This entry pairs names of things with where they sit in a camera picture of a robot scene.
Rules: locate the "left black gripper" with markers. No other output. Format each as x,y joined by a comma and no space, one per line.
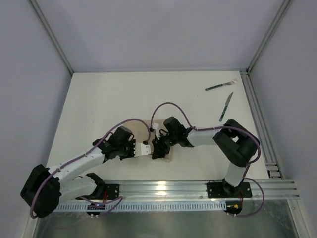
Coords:
132,148

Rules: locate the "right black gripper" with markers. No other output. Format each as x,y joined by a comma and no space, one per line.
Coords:
161,145

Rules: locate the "beige cloth napkin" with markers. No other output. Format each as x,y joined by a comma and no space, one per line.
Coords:
141,134

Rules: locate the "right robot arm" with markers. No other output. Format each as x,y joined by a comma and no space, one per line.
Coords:
239,146

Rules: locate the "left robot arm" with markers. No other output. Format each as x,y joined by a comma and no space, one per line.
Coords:
46,188

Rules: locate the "left controller board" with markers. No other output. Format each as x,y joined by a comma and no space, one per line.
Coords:
95,209

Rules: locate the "controller board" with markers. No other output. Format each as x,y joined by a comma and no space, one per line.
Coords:
233,208
95,209

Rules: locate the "right controller board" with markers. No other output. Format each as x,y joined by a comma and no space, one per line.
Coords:
233,208

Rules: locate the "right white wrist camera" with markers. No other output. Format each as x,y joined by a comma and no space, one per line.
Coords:
155,128

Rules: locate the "aluminium front rail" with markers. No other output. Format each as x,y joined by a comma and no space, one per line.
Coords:
195,190

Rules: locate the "aluminium rail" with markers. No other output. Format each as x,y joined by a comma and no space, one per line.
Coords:
268,151
195,190

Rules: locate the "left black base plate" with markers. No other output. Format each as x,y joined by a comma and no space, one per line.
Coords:
109,191

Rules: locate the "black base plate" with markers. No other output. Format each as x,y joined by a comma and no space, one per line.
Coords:
221,189
109,191

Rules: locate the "slotted grey cable duct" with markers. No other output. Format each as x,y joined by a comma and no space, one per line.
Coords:
164,206

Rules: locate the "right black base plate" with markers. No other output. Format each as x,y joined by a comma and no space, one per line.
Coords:
221,189

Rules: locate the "green handled knife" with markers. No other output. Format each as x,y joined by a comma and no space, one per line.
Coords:
226,106

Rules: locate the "green handled fork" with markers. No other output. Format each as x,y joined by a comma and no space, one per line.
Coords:
221,85

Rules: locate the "aluminium right side rail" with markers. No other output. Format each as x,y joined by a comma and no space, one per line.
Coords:
268,151

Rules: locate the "left aluminium frame post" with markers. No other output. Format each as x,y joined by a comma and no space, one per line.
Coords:
50,34

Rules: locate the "aluminium frame post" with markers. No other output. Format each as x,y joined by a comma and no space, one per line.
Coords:
50,34
270,32

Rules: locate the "right aluminium frame post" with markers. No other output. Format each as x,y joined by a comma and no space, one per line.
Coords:
270,32

